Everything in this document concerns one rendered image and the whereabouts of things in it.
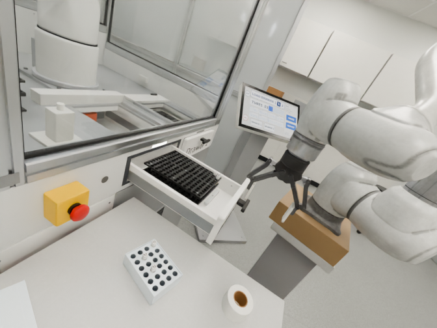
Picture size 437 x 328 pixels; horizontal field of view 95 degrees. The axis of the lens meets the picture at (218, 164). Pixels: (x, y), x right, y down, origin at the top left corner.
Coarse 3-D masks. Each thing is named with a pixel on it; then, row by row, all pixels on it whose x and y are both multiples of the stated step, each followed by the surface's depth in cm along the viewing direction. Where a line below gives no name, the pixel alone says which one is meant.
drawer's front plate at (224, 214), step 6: (246, 180) 76; (246, 186) 73; (240, 192) 67; (234, 198) 62; (228, 204) 59; (234, 204) 60; (222, 210) 55; (228, 210) 56; (222, 216) 53; (216, 222) 54; (222, 222) 53; (216, 228) 55; (210, 234) 56; (216, 234) 55; (210, 240) 57
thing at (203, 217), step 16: (144, 160) 71; (192, 160) 82; (128, 176) 64; (144, 176) 62; (224, 176) 79; (160, 192) 61; (176, 192) 60; (224, 192) 80; (176, 208) 60; (192, 208) 58; (208, 208) 68; (208, 224) 57
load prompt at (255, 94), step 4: (252, 92) 135; (256, 92) 137; (252, 96) 135; (256, 96) 136; (260, 96) 138; (264, 96) 139; (268, 96) 141; (264, 100) 139; (268, 100) 141; (272, 100) 142; (276, 100) 144; (272, 104) 142; (276, 104) 144; (280, 104) 145; (284, 104) 147; (284, 108) 146
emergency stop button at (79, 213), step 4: (84, 204) 44; (76, 208) 43; (80, 208) 43; (84, 208) 44; (88, 208) 45; (72, 212) 42; (76, 212) 43; (80, 212) 43; (84, 212) 44; (88, 212) 46; (72, 216) 42; (76, 216) 43; (80, 216) 44; (84, 216) 45; (72, 220) 43; (76, 220) 43; (80, 220) 44
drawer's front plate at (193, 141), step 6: (204, 132) 103; (210, 132) 108; (186, 138) 88; (192, 138) 91; (198, 138) 97; (210, 138) 113; (186, 144) 88; (192, 144) 95; (198, 144) 102; (204, 144) 109; (186, 150) 91; (198, 150) 106
